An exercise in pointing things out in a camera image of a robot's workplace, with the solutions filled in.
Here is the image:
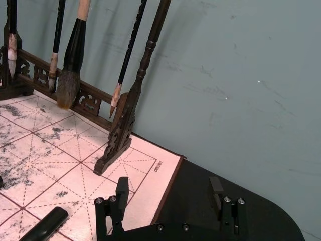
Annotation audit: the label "black table cloth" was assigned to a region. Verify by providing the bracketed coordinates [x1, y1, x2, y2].
[149, 158, 306, 241]

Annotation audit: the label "dark carved wooden brush rack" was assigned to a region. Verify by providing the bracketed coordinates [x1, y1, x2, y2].
[0, 0, 173, 176]

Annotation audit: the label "black glossy cylinder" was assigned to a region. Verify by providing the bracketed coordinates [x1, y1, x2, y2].
[18, 206, 69, 241]

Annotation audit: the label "black-handled brush, white tip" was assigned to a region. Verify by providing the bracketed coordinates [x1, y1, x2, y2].
[7, 0, 19, 79]

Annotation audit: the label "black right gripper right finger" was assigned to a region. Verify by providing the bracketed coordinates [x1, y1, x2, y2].
[208, 176, 247, 233]

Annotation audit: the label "white red-grid calligraphy mat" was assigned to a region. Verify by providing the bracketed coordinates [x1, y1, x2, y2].
[0, 89, 188, 241]

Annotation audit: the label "thin black-handled brush, pale ferrule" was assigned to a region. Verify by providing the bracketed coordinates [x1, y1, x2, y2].
[48, 0, 67, 92]

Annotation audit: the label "large beige-handled brush, brown bristles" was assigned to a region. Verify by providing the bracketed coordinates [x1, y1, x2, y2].
[56, 0, 91, 110]

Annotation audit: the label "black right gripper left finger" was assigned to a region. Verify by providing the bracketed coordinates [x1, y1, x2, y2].
[94, 176, 130, 237]

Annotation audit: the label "thin black brush, pointed tip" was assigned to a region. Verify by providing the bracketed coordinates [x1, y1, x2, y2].
[109, 0, 148, 119]

